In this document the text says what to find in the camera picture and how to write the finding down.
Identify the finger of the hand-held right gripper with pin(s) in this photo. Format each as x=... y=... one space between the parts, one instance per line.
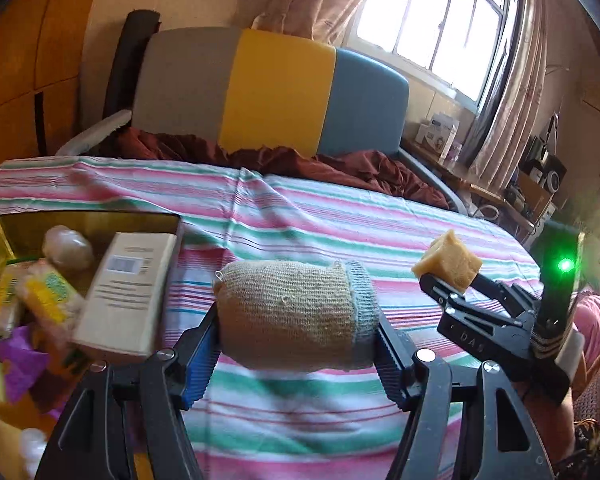
x=442 y=295
x=510 y=297

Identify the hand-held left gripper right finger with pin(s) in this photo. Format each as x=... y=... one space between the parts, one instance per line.
x=392 y=365

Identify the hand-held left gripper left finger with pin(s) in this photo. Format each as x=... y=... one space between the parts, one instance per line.
x=200 y=365

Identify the yellow sponge cube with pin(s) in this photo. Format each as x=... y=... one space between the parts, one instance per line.
x=447 y=260

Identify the white rectangular carton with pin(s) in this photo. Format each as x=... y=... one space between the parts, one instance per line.
x=125 y=295

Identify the gold metal tin box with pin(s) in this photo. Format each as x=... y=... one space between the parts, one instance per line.
x=130 y=224

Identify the yellow bread snack packet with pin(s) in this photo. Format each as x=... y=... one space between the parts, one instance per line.
x=47 y=292

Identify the pale pink round bundle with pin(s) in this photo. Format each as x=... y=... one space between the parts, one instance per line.
x=67 y=247

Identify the purple snack packet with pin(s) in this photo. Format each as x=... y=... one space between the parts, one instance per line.
x=17 y=365

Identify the white plastic bag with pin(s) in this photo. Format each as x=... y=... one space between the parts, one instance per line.
x=32 y=452

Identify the person's right forearm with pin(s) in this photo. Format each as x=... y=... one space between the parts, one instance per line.
x=564 y=430

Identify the brown cardboard box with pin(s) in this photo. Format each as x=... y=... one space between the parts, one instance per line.
x=532 y=195

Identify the wooden side table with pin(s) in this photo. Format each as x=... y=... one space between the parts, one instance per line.
x=480 y=187

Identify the black speakers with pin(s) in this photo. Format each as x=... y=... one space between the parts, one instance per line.
x=547 y=170

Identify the white printed box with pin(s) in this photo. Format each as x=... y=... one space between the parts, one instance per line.
x=437 y=135

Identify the maroon blanket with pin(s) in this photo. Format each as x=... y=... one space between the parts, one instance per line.
x=290 y=162

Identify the grey pink side curtain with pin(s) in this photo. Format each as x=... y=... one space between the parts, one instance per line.
x=510 y=85

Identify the grey yellow blue sofa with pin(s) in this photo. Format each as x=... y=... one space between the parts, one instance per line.
x=275 y=85

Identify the window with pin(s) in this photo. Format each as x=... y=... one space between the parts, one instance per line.
x=430 y=15

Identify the black rolled mat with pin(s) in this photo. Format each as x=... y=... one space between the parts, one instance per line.
x=130 y=60

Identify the wooden wardrobe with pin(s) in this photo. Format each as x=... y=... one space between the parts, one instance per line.
x=30 y=50

